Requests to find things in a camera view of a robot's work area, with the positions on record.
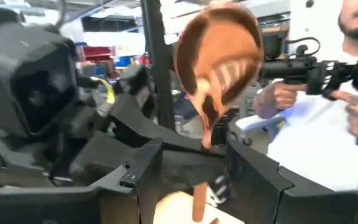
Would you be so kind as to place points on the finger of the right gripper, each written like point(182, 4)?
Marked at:
point(141, 124)
point(191, 169)

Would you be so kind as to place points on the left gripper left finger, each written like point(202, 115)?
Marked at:
point(141, 168)

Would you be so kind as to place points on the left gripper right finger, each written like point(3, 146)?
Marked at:
point(253, 186)

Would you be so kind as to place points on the copper spoon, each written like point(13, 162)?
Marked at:
point(222, 46)

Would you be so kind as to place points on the white round plate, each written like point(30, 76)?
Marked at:
point(179, 211)

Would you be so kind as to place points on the person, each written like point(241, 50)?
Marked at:
point(315, 149)

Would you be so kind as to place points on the red storage bin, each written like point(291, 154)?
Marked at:
point(98, 53)

